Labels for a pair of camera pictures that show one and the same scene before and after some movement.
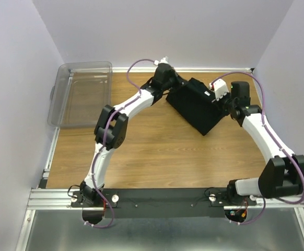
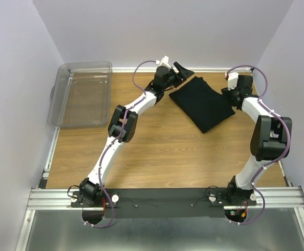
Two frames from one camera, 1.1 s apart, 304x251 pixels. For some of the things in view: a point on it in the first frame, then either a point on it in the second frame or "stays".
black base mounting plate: (164, 203) stays
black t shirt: (194, 100) stays
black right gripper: (222, 102) -> (230, 93)
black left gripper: (175, 81) -> (176, 73)
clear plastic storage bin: (80, 90) stays
